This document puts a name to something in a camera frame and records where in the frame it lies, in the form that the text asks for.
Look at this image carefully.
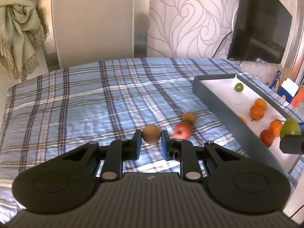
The green fruit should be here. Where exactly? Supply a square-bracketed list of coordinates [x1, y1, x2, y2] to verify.
[234, 83, 244, 92]
[279, 118, 301, 139]

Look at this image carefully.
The red apple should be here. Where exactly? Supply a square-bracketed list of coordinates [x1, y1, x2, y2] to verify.
[174, 122, 193, 140]
[260, 130, 275, 148]

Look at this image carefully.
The wrinkled large orange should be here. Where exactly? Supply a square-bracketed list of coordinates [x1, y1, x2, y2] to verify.
[249, 105, 265, 120]

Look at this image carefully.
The small mandarin orange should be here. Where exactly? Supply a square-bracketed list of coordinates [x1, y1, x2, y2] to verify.
[239, 117, 247, 124]

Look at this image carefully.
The brown kiwi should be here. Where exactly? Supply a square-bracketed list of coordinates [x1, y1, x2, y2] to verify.
[142, 125, 161, 145]
[181, 112, 196, 125]

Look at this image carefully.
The large stemmed orange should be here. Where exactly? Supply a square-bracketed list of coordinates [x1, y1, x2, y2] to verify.
[269, 120, 283, 137]

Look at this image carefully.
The blue box with card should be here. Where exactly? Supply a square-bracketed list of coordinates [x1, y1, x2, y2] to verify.
[277, 77, 299, 103]

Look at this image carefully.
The grey white cardboard box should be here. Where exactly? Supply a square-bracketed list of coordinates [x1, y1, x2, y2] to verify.
[193, 74, 299, 174]

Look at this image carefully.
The blue glass bottle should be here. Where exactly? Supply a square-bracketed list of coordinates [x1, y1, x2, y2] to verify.
[269, 70, 281, 91]

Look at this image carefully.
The blue plaid tablecloth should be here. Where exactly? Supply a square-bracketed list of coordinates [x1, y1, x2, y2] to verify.
[1, 58, 303, 223]

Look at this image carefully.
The knotted green curtain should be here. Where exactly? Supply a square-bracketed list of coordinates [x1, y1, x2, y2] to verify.
[1, 0, 46, 81]

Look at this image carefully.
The black wall television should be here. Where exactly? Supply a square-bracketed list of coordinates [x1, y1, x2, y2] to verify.
[228, 0, 292, 64]

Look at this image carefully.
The black television cable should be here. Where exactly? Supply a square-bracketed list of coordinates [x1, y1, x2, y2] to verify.
[212, 30, 234, 59]

